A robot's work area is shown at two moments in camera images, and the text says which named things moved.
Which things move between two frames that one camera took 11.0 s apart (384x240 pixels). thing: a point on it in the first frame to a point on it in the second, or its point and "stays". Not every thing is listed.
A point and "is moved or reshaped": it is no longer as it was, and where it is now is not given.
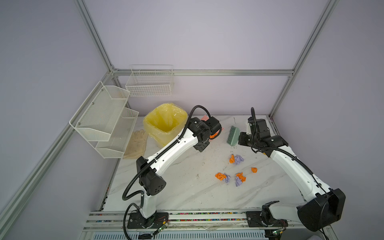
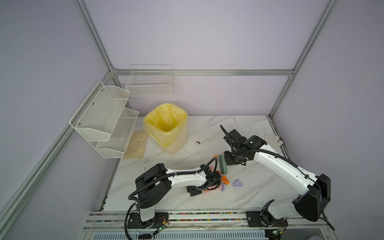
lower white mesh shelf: x=115 y=147 stays
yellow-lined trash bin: x=164 y=122 stays
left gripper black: x=201 y=148 to x=193 y=193
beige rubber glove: x=136 y=146 stays
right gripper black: x=240 y=138 to x=228 y=161
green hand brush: x=233 y=135 is moved or reshaped
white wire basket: x=151 y=80 stays
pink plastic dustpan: x=205 y=118 to x=212 y=169
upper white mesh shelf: x=97 y=117 stays
